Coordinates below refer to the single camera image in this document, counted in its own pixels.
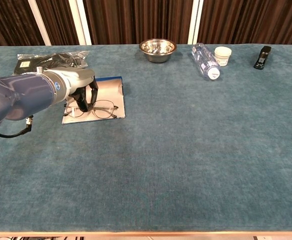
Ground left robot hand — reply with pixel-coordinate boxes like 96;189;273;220
44;67;98;113

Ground blue glasses case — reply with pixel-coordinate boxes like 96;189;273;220
61;76;126;125

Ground thin-framed eyeglasses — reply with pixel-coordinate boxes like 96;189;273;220
63;99;119;120

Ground clear bag with black item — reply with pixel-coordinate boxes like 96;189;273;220
13;50;91;76

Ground dark brown curtain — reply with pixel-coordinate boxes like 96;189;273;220
0;0;292;47

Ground stainless steel bowl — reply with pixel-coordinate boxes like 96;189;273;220
138;38;178;64

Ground teal table cloth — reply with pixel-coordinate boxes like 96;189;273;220
0;44;292;233

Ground clear plastic water bottle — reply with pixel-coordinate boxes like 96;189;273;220
191;42;221;81

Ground small white jar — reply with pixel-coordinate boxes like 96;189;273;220
213;46;233;68

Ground black stapler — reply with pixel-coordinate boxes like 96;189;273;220
253;45;272;71

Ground white frame post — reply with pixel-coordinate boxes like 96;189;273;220
68;0;92;46
187;0;204;46
27;0;51;46

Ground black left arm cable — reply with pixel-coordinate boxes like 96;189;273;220
0;116;34;139

